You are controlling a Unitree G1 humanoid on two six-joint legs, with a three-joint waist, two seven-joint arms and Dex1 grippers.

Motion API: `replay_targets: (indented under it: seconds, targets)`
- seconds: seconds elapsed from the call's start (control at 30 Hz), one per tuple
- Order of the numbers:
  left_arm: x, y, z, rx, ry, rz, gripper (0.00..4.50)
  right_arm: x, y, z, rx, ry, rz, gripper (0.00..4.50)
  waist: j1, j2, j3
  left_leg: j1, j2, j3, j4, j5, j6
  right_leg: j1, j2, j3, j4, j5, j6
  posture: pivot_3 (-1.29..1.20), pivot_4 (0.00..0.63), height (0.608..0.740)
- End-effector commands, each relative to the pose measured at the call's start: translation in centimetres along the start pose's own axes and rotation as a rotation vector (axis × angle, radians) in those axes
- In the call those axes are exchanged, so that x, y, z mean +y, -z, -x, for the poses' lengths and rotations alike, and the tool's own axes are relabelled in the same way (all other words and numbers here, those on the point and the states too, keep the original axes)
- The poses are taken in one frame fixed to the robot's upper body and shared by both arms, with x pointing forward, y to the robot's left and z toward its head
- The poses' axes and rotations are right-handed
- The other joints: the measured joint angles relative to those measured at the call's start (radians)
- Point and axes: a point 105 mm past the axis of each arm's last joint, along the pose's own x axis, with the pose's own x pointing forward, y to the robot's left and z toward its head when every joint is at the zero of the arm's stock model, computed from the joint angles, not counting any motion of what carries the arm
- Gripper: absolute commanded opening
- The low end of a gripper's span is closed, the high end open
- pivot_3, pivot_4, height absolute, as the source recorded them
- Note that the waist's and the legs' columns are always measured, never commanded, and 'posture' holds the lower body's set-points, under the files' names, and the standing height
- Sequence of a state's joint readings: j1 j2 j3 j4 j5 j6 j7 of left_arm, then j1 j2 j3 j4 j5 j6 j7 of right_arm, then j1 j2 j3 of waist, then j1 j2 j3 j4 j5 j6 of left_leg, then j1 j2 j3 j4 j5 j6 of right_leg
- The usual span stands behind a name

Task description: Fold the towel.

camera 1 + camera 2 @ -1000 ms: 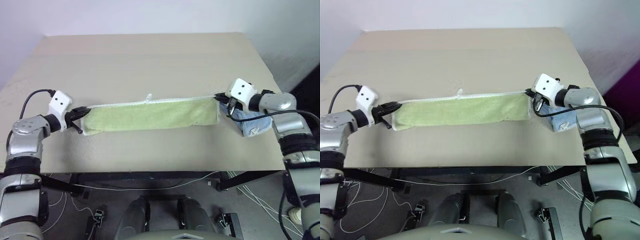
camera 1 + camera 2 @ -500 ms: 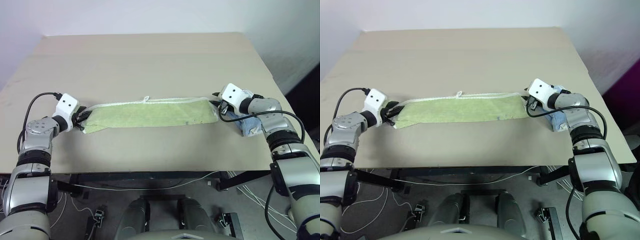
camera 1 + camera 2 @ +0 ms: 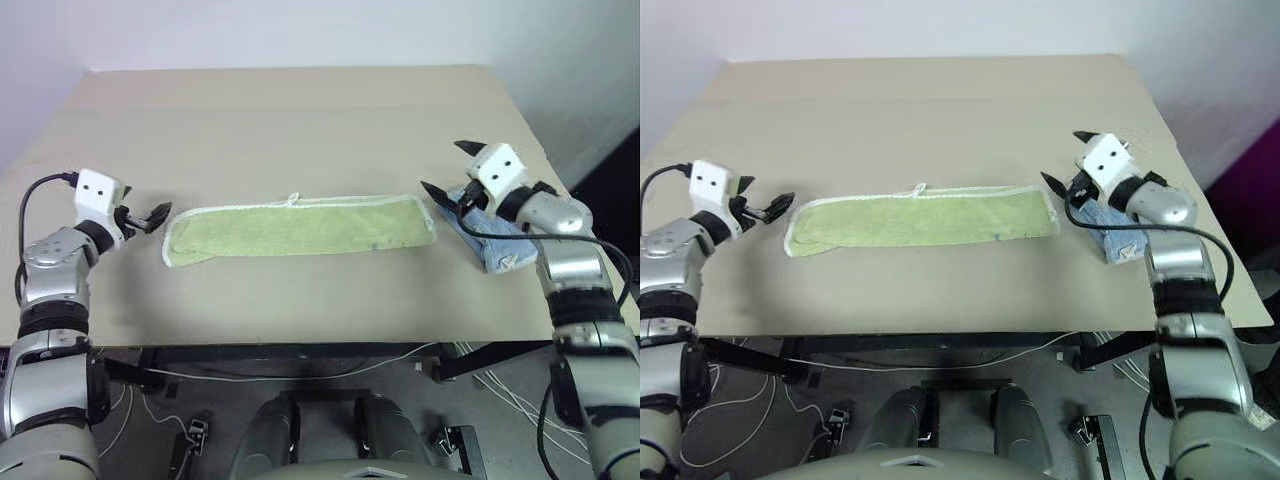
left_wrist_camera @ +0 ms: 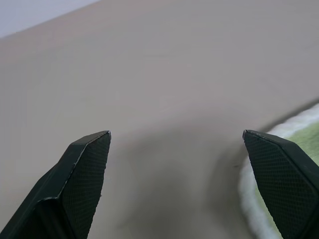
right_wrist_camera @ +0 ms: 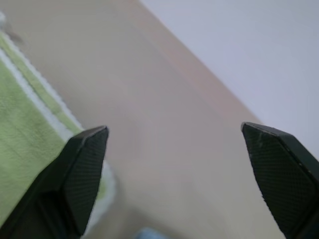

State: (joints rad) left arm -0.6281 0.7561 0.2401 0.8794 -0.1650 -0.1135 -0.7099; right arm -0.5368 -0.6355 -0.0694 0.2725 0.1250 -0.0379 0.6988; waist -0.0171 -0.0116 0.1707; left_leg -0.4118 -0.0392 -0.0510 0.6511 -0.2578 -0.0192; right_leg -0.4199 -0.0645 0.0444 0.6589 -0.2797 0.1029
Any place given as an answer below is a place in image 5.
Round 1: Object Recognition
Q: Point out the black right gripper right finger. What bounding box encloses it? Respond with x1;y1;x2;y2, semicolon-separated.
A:
241;121;319;239

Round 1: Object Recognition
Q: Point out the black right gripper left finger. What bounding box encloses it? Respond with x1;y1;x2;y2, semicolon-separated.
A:
0;125;110;239

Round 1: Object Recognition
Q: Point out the green towel with white trim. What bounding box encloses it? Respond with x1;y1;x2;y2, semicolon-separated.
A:
0;11;118;231

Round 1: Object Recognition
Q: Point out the pale blue object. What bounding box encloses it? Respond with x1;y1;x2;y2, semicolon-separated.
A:
134;227;168;239

